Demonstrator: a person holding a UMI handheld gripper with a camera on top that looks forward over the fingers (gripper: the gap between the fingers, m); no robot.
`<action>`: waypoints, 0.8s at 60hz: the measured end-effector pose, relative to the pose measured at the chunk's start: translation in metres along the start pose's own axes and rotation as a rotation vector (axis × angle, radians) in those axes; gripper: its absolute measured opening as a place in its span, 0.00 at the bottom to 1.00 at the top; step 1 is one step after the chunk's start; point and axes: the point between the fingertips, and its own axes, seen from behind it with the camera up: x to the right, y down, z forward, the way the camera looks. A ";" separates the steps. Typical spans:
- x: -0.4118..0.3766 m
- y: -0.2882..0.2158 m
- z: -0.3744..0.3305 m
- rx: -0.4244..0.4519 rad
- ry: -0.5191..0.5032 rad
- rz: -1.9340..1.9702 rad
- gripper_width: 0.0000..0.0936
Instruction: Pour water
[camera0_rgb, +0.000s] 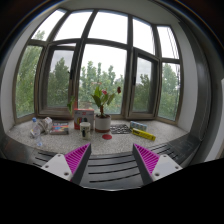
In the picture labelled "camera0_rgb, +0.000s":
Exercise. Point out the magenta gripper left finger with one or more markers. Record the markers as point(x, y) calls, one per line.
point(70, 166)

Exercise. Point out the white mug with black print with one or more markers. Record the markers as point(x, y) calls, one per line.
point(85, 130)

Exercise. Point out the white wrapped package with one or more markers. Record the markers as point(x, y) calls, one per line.
point(45, 124)

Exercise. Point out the clear plastic water bottle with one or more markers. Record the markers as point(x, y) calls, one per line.
point(36, 132)

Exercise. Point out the black patterned tray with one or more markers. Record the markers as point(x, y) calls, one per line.
point(120, 129)

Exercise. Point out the light blue small box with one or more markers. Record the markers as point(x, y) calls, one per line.
point(138, 125)

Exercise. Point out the white potted flowering plant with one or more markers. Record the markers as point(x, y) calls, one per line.
point(101, 98)

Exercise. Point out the dark framed bay window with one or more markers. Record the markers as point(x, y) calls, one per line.
point(72, 52)

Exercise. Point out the dark colourful flat box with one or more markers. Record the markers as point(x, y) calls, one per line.
point(59, 128)

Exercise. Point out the yellow long box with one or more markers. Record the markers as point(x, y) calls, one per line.
point(143, 134)

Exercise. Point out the red round coaster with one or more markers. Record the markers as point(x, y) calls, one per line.
point(107, 136)

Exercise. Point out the small green leafy plant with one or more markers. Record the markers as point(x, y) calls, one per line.
point(70, 104)

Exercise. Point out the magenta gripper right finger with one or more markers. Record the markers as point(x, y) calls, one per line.
point(152, 166)

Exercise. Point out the red and white box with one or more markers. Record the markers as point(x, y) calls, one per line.
point(83, 115)

